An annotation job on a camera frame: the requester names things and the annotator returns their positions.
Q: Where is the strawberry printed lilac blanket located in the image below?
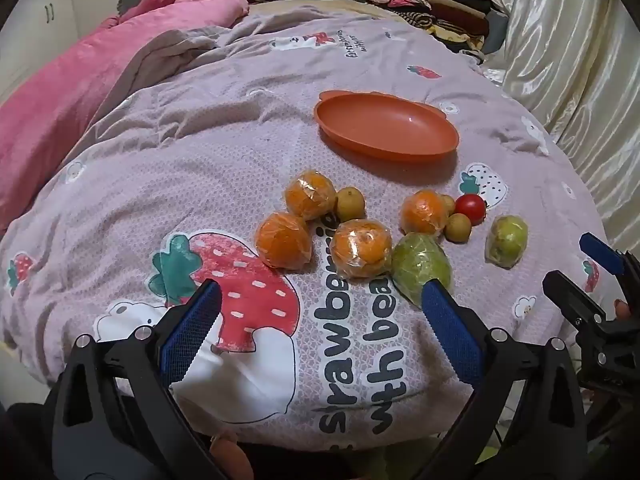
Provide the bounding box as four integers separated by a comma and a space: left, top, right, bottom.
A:
0, 7, 626, 461

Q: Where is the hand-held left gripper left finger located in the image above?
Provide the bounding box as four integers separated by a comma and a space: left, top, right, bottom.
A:
50, 279, 241, 480

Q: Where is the green pear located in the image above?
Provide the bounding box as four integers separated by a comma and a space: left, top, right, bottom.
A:
485, 215, 529, 267
391, 232, 453, 308

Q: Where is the cream satin curtain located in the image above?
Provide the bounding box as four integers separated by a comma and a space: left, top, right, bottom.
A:
470, 0, 640, 261

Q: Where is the plastic-wrapped orange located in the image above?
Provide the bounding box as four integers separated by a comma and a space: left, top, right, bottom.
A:
330, 219, 393, 281
285, 171, 337, 221
255, 212, 312, 268
401, 189, 449, 237

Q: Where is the orange plastic plate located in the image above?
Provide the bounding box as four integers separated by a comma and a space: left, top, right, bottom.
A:
314, 90, 460, 163

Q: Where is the pink fleece blanket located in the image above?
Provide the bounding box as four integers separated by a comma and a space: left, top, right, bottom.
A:
0, 0, 250, 233

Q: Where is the red tomato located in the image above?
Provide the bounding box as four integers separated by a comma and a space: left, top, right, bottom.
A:
455, 194, 487, 226

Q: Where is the stack of folded clothes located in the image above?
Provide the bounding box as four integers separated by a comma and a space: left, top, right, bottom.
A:
361, 0, 506, 53

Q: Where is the white wardrobe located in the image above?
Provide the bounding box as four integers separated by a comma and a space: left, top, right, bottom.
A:
0, 0, 121, 96

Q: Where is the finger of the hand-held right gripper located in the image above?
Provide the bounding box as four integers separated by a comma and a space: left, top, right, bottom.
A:
542, 270, 608, 326
579, 232, 640, 291

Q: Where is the beige bed sheet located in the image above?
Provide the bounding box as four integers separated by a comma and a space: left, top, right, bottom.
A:
250, 0, 401, 23

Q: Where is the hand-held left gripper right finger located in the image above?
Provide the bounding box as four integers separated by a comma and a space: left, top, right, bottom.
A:
400, 279, 589, 480

